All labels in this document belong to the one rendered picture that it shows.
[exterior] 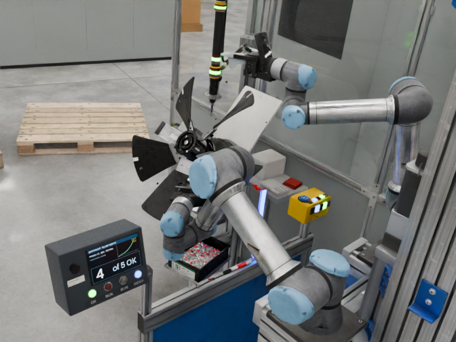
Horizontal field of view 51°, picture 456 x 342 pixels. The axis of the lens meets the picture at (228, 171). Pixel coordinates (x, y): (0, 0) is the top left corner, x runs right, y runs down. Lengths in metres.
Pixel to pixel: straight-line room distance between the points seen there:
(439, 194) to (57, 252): 1.02
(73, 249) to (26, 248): 2.18
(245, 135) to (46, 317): 1.57
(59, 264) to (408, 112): 1.13
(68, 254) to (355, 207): 1.56
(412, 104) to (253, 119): 0.93
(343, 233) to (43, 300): 1.79
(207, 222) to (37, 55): 5.93
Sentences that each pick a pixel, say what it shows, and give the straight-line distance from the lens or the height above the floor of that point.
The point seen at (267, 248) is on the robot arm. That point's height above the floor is 1.31.
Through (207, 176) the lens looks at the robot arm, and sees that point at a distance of 1.35.
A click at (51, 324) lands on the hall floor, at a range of 3.01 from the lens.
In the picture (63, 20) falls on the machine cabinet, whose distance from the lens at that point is 7.35.
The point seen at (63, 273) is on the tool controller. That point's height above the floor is 1.20.
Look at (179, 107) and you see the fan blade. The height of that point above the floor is 1.26.
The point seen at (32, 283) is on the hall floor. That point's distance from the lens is 3.29.
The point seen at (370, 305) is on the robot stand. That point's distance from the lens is 1.68.
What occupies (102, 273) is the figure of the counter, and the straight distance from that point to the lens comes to 1.47.
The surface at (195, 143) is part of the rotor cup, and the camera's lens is 2.07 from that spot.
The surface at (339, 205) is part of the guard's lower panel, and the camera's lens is 2.59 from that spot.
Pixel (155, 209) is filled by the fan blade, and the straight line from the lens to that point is 2.12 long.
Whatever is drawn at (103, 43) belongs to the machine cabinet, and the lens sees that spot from 7.57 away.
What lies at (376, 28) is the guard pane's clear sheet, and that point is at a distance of 2.31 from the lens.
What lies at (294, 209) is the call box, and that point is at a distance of 2.09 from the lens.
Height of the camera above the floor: 2.10
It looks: 27 degrees down
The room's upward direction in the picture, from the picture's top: 6 degrees clockwise
